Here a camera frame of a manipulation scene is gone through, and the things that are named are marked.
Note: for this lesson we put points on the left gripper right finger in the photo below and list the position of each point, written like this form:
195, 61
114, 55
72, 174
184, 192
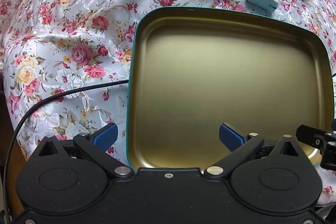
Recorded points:
242, 148

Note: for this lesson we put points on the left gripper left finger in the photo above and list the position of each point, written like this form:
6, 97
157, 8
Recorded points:
94, 146

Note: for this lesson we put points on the gold teal metal tin tray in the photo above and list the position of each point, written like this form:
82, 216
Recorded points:
193, 69

